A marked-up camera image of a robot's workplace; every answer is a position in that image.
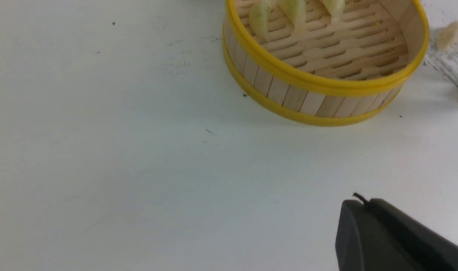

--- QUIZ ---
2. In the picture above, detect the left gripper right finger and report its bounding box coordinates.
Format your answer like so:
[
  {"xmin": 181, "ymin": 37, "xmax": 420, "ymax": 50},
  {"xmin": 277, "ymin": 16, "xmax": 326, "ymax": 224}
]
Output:
[{"xmin": 366, "ymin": 198, "xmax": 458, "ymax": 271}]

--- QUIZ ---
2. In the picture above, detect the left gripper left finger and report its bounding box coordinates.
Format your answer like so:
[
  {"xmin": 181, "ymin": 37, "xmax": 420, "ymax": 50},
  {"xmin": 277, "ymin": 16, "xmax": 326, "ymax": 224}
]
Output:
[{"xmin": 335, "ymin": 199, "xmax": 421, "ymax": 271}]

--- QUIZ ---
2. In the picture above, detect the white dumpling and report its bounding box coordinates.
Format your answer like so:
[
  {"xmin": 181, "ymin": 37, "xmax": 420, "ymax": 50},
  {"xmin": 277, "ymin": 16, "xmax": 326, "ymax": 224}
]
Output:
[{"xmin": 435, "ymin": 21, "xmax": 458, "ymax": 52}]

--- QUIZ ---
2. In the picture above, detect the green dumpling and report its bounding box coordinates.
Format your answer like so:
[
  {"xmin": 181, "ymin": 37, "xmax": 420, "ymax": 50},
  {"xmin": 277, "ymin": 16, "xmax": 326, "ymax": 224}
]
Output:
[
  {"xmin": 278, "ymin": 0, "xmax": 307, "ymax": 29},
  {"xmin": 248, "ymin": 0, "xmax": 272, "ymax": 42},
  {"xmin": 320, "ymin": 0, "xmax": 346, "ymax": 23}
]

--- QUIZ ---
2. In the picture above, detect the bamboo steamer tray yellow rim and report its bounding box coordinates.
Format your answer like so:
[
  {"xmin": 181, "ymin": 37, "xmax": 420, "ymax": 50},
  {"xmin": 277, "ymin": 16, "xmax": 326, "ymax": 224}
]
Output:
[{"xmin": 223, "ymin": 0, "xmax": 429, "ymax": 126}]

